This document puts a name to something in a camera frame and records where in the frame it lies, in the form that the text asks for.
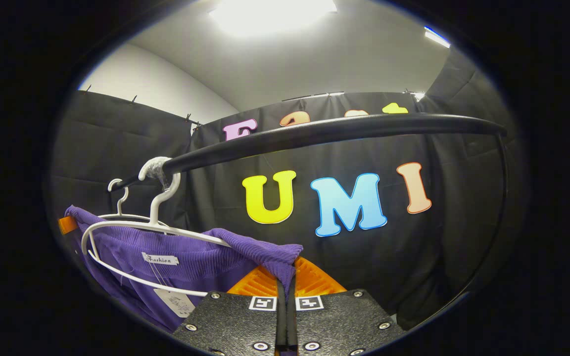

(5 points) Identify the black metal clothes rack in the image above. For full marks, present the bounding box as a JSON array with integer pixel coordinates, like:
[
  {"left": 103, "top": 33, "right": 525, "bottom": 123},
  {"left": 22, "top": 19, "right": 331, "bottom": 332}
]
[{"left": 109, "top": 113, "right": 508, "bottom": 317}]

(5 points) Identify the white clothes hanger wrapped hook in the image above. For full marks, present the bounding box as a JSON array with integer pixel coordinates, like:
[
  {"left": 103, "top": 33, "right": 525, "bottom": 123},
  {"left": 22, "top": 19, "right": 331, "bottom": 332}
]
[{"left": 81, "top": 157, "right": 232, "bottom": 298}]

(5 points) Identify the double ceiling light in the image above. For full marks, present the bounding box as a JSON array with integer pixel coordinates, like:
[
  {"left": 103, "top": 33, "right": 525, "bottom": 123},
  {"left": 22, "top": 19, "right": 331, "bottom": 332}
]
[{"left": 424, "top": 27, "right": 451, "bottom": 49}]

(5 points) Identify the large ceiling light panel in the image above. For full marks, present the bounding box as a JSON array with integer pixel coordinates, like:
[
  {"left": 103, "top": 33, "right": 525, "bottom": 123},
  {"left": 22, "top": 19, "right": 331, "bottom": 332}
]
[{"left": 208, "top": 0, "right": 337, "bottom": 38}]

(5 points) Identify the white clothes hanger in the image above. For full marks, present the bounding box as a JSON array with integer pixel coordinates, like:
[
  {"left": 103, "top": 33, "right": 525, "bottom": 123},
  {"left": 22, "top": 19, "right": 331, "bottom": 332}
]
[{"left": 98, "top": 178, "right": 167, "bottom": 222}]

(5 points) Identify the purple jacket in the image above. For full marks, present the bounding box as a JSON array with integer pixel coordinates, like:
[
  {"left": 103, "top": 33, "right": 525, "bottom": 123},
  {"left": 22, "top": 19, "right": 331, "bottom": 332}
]
[{"left": 65, "top": 205, "right": 304, "bottom": 334}]

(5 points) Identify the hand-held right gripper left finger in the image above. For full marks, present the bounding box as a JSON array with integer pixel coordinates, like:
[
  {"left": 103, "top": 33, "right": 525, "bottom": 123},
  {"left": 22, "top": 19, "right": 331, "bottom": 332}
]
[{"left": 172, "top": 266, "right": 288, "bottom": 356}]

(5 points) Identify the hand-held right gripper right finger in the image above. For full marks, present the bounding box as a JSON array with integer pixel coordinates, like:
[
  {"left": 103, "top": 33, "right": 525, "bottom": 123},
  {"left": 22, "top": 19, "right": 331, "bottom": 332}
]
[{"left": 288, "top": 256, "right": 407, "bottom": 356}]

